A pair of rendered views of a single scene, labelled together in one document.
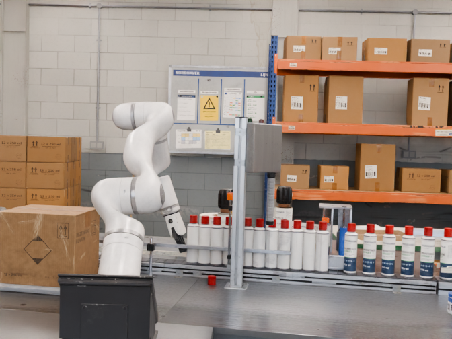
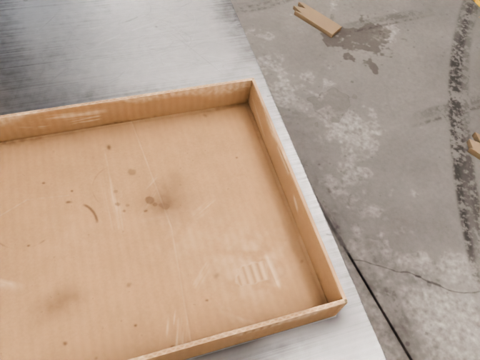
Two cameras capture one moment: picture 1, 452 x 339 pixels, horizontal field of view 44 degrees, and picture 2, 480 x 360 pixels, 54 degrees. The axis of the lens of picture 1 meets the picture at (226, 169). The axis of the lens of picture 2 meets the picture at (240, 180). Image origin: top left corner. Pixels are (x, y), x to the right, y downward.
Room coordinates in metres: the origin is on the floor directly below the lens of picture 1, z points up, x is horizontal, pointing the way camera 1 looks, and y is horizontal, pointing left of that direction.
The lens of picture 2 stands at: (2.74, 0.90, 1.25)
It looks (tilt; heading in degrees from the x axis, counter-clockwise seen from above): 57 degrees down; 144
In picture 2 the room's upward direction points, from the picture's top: 11 degrees clockwise
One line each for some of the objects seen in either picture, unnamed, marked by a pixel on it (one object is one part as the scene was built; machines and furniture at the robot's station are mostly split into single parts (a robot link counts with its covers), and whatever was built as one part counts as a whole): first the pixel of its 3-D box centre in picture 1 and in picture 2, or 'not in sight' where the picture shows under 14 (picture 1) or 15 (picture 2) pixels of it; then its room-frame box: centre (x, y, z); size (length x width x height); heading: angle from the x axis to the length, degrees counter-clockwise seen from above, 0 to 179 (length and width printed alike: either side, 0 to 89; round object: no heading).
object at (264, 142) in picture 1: (258, 148); not in sight; (2.27, -0.13, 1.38); 0.17 x 0.10 x 0.19; 135
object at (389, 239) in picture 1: (388, 250); not in sight; (2.27, -0.67, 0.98); 0.05 x 0.05 x 0.20
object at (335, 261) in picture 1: (334, 236); not in sight; (2.39, -0.47, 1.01); 0.14 x 0.13 x 0.26; 80
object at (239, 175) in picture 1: (239, 202); not in sight; (2.22, -0.06, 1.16); 0.04 x 0.04 x 0.67; 80
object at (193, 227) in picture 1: (193, 238); not in sight; (2.40, 0.13, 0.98); 0.05 x 0.05 x 0.20
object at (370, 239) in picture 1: (369, 249); not in sight; (2.28, -0.59, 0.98); 0.05 x 0.05 x 0.20
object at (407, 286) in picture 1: (231, 271); not in sight; (2.37, -0.03, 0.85); 1.65 x 0.11 x 0.05; 80
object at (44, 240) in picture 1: (50, 243); not in sight; (2.18, 0.67, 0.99); 0.30 x 0.24 x 0.27; 81
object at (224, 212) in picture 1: (226, 220); not in sight; (2.66, -0.01, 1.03); 0.09 x 0.09 x 0.30
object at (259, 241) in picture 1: (259, 243); not in sight; (2.35, -0.15, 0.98); 0.05 x 0.05 x 0.20
